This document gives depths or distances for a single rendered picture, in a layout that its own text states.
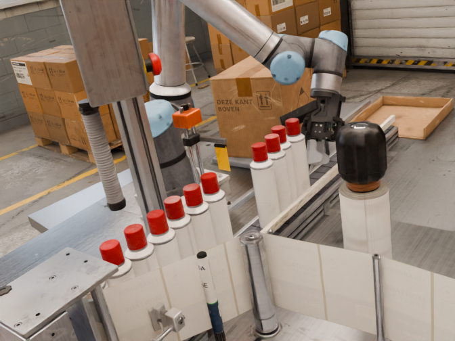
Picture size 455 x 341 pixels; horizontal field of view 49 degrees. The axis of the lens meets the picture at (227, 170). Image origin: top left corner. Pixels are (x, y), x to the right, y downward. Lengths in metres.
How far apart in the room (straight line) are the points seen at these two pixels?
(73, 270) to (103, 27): 0.37
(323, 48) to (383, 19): 4.46
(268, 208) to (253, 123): 0.51
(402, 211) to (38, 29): 5.71
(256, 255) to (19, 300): 0.34
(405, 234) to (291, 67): 0.43
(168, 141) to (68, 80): 3.01
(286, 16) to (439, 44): 1.62
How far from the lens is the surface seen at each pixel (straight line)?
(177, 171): 1.30
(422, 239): 1.10
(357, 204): 0.88
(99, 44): 0.82
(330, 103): 1.27
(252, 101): 1.55
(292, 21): 4.86
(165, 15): 1.32
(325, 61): 1.29
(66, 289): 0.64
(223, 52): 5.11
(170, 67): 1.35
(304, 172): 1.24
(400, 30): 5.67
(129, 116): 0.99
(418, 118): 1.89
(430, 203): 1.33
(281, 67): 1.15
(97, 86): 0.83
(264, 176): 1.09
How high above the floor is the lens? 1.48
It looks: 23 degrees down
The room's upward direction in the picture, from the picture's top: 11 degrees counter-clockwise
